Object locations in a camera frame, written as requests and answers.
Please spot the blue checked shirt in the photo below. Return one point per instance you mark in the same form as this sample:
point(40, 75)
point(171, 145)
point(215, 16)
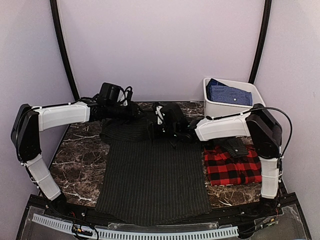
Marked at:
point(219, 92)

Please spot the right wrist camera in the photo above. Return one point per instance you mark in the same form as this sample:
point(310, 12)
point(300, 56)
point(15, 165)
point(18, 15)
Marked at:
point(159, 114)

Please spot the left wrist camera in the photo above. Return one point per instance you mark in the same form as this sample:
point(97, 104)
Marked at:
point(126, 97)

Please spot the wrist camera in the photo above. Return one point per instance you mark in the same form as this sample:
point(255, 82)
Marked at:
point(126, 97)
point(159, 114)

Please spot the white slotted cable duct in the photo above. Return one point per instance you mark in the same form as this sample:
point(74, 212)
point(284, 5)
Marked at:
point(121, 231)

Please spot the left black frame post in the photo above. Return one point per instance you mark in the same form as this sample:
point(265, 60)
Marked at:
point(62, 48)

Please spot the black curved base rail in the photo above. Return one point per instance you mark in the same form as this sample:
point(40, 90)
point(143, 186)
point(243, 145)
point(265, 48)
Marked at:
point(166, 215)

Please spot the white plastic bin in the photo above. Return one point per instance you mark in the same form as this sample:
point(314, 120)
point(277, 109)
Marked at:
point(216, 109)

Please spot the black pinstriped long sleeve shirt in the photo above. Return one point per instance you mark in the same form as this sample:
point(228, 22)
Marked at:
point(140, 173)

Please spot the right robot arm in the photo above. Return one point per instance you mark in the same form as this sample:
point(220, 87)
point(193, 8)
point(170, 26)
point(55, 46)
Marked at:
point(257, 123)

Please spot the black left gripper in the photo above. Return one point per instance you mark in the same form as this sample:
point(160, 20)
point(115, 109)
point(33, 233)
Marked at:
point(133, 112)

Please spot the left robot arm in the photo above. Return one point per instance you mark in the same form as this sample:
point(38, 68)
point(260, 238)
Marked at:
point(111, 102)

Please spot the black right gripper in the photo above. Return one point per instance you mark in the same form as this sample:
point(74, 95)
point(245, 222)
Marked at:
point(155, 134)

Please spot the red black plaid folded shirt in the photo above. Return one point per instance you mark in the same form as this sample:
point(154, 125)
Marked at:
point(225, 170)

